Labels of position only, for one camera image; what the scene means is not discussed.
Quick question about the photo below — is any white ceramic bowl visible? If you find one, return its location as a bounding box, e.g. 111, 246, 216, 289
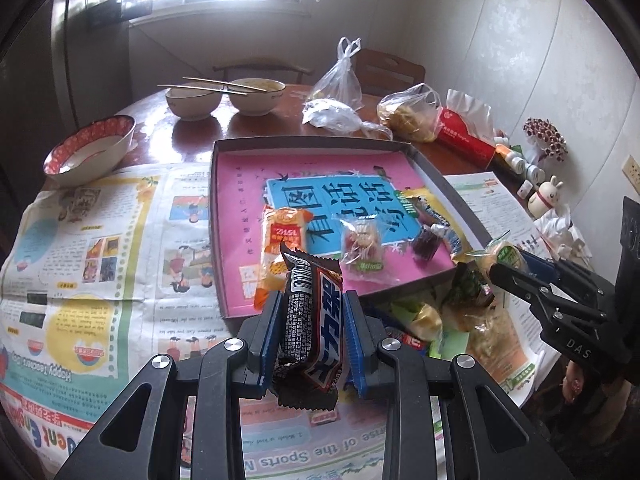
165, 85, 222, 122

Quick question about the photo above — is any orange newspaper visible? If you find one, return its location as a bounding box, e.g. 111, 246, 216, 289
465, 280, 551, 406

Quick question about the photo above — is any dark red flower decoration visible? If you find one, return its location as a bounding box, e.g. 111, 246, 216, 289
522, 117, 569, 162

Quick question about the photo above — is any pink book blue label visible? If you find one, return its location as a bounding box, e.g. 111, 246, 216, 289
222, 147, 468, 313

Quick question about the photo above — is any white bottle orange cap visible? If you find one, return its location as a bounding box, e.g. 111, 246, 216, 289
495, 144, 524, 172

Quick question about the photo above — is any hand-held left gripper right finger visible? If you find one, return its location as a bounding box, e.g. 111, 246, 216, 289
344, 290, 576, 480

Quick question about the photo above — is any red tissue pack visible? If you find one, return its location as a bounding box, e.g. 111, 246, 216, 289
434, 88, 498, 171

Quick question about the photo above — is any dark jelly cup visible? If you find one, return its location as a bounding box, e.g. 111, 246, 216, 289
411, 224, 444, 262

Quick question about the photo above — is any dark chocolate bar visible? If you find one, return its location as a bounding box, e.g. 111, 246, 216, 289
272, 241, 348, 411

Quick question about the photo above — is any tall tied clear plastic bag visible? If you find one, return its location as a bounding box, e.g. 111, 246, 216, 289
305, 36, 365, 111

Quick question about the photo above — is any dark refrigerator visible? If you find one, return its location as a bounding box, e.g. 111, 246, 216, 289
50, 0, 132, 133

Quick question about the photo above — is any white rabbit figurine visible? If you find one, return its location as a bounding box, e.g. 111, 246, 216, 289
529, 176, 564, 219

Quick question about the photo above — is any curved back wooden chair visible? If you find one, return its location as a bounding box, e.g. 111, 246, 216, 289
212, 61, 314, 86

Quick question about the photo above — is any clear bag of yellow pastries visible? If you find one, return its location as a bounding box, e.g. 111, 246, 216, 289
376, 82, 443, 143

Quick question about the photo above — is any white bowl with food leftovers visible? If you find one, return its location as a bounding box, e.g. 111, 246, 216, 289
228, 78, 287, 117

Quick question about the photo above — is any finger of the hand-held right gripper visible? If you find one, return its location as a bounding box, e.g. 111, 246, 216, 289
517, 249, 618, 293
488, 263, 610, 327

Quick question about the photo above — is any dark shallow cardboard box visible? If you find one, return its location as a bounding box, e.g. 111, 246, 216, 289
209, 136, 493, 320

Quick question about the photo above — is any orange snack packet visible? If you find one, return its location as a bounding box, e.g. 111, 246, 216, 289
254, 205, 312, 311

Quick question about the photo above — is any clear red candy packet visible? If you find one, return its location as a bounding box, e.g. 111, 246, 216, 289
340, 215, 389, 279

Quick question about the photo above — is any person's right hand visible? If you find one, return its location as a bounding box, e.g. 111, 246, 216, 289
561, 364, 601, 404

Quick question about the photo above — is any red patterned bowl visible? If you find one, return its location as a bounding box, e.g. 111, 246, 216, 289
42, 114, 137, 188

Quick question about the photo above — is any colourful newspaper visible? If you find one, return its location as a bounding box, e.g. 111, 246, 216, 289
0, 162, 451, 480

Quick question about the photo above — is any long yellow snack packet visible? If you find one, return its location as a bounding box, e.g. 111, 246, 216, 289
397, 187, 468, 262

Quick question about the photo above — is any crumpled white tissue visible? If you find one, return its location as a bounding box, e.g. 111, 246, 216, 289
534, 205, 587, 262

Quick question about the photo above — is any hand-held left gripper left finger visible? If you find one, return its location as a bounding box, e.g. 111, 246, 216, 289
52, 290, 284, 480

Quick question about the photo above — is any white text newspaper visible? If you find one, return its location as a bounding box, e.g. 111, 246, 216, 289
444, 171, 556, 272

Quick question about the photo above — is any round pastry green label packet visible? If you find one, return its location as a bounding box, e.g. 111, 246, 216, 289
472, 240, 526, 281

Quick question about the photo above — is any black box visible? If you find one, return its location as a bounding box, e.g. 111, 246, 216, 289
86, 1, 132, 27

